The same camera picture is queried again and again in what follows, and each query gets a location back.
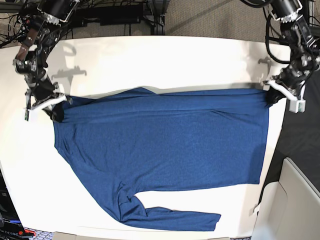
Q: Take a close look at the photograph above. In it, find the blue long-sleeve T-shirt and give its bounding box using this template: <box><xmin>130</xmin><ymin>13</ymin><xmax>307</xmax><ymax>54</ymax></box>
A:
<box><xmin>53</xmin><ymin>88</ymin><xmax>269</xmax><ymax>232</ymax></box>

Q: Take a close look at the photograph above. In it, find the black box with label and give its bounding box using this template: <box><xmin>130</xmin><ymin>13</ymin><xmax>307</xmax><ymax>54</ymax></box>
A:
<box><xmin>0</xmin><ymin>190</ymin><xmax>23</xmax><ymax>240</ymax></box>

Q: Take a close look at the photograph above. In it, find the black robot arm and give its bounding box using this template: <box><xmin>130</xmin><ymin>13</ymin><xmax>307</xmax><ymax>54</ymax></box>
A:
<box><xmin>265</xmin><ymin>0</ymin><xmax>320</xmax><ymax>105</ymax></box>
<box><xmin>13</xmin><ymin>0</ymin><xmax>80</xmax><ymax>123</ymax></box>

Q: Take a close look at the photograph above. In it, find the white plastic bin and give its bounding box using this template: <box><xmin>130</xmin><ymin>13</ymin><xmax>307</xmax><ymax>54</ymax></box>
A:
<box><xmin>251</xmin><ymin>158</ymin><xmax>320</xmax><ymax>240</ymax></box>

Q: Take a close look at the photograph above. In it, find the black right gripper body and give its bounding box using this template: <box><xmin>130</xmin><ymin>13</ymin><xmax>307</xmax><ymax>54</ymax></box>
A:
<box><xmin>26</xmin><ymin>73</ymin><xmax>59</xmax><ymax>105</ymax></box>

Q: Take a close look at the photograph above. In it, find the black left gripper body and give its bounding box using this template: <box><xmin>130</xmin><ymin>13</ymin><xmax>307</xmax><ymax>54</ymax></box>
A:
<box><xmin>277</xmin><ymin>64</ymin><xmax>312</xmax><ymax>94</ymax></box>

